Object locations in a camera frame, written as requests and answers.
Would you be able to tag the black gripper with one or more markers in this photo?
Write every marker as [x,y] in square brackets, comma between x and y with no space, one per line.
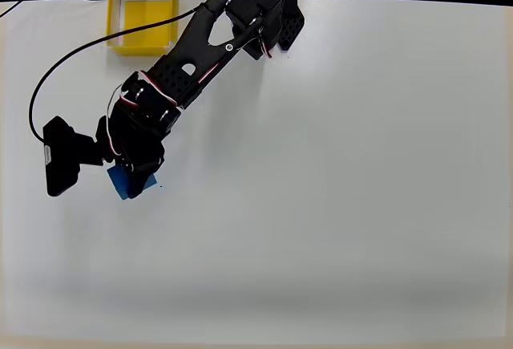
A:
[141,173]

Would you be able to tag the blue block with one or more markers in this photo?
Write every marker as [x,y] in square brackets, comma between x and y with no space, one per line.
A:
[116,182]

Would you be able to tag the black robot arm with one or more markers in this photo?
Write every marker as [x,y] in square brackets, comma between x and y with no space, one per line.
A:
[192,52]

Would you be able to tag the yellow open box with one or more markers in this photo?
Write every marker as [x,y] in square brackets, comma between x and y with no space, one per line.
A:
[140,12]

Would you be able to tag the black webcam with white label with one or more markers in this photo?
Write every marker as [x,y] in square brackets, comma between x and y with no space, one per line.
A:
[60,164]

